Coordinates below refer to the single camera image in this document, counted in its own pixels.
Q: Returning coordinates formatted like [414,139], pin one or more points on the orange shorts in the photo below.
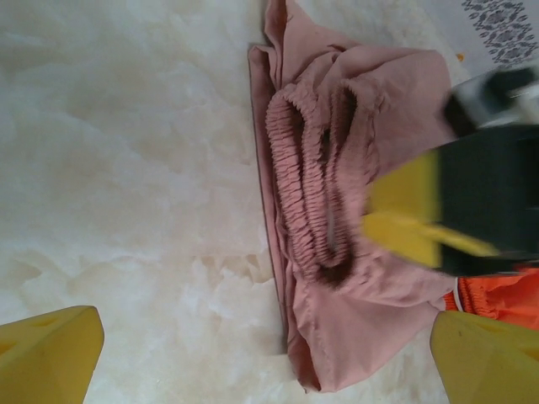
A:
[497,294]

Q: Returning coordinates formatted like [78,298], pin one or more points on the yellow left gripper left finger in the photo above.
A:
[46,362]

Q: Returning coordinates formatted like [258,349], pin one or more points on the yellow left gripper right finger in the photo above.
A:
[488,366]

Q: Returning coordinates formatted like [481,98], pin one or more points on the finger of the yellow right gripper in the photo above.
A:
[404,237]
[408,189]

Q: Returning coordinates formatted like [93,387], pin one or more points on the pink shorts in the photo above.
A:
[337,320]

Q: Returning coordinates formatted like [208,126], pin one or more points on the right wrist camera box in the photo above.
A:
[467,94]

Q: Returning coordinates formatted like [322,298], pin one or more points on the small orange object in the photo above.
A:
[460,54]

